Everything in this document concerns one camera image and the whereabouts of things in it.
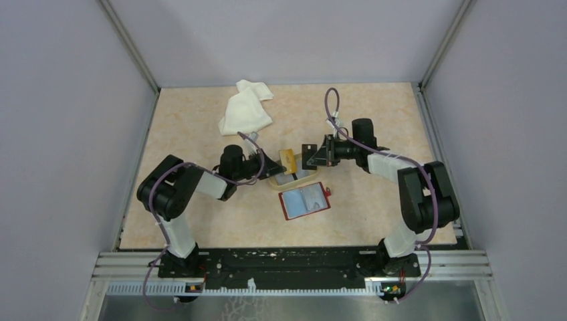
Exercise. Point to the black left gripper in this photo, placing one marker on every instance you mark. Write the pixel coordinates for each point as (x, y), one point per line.
(271, 168)

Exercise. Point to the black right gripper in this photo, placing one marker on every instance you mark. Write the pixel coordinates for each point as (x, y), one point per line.
(324, 156)

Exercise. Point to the beige oval tray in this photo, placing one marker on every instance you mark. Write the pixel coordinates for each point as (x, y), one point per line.
(282, 182)

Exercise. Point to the gold VIP card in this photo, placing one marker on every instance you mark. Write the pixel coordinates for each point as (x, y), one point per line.
(288, 160)

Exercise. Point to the red card holder wallet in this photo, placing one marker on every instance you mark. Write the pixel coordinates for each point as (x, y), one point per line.
(306, 200)

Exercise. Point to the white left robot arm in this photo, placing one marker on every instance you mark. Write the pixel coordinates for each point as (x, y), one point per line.
(168, 189)

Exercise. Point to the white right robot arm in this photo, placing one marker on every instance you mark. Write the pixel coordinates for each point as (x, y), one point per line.
(427, 198)

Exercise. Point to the white crumpled cloth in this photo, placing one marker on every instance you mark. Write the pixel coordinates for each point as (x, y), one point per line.
(244, 112)

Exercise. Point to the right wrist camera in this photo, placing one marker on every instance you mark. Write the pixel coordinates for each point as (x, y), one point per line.
(335, 123)

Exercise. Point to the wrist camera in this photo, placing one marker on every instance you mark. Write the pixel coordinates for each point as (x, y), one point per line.
(335, 123)
(252, 143)

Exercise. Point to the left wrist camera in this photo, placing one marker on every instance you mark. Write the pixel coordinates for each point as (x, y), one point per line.
(252, 143)

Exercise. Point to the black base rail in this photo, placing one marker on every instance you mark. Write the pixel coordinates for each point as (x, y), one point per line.
(290, 268)

